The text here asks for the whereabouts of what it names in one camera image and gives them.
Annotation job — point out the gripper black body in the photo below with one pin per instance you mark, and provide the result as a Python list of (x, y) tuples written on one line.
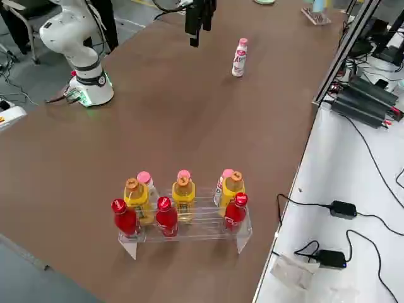
[(202, 5)]

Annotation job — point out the white pink-label drink bottle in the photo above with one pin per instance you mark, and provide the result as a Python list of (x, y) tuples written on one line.
[(239, 63)]

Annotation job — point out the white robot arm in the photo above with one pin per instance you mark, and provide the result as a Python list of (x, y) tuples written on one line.
[(82, 50)]

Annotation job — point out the yellow drink bottle orange cap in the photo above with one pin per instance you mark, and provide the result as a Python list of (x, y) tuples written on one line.
[(135, 199), (183, 195), (233, 189)]

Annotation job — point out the red cola bottle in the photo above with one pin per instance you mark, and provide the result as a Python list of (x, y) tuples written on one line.
[(166, 221), (124, 221), (235, 217)]

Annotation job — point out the pale green plate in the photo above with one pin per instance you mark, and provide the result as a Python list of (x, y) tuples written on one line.
[(264, 1)]

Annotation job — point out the person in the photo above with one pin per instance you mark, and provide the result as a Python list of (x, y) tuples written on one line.
[(107, 25)]

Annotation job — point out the pale blue cup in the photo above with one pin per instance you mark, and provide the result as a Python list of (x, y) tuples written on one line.
[(318, 4)]

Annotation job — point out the black finned power supply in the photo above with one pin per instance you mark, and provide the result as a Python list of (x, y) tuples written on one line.
[(375, 90), (360, 109)]

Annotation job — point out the black monitor stand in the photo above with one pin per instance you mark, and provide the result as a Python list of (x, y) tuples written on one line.
[(391, 53)]

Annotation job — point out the white control box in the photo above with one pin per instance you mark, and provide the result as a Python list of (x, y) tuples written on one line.
[(11, 115)]

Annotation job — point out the clear acrylic stepped shelf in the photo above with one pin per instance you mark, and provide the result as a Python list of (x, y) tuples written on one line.
[(202, 233)]

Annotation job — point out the black power adapter blue light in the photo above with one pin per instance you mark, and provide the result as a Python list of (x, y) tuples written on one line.
[(331, 259)]

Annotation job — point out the aluminium frame post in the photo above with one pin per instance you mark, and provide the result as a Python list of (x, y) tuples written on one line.
[(344, 57)]

